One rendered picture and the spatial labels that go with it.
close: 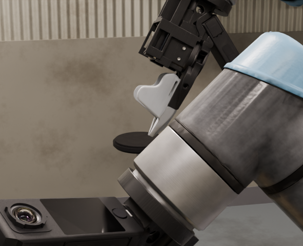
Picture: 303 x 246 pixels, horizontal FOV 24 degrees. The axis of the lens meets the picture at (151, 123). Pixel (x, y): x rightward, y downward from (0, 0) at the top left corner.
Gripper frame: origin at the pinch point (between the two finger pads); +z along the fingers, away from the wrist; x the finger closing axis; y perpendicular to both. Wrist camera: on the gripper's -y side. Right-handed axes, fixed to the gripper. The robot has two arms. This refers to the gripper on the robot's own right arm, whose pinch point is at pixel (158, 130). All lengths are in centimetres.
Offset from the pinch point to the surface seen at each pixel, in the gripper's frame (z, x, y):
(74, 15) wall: -35, -306, 13
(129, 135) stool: 12, -295, -44
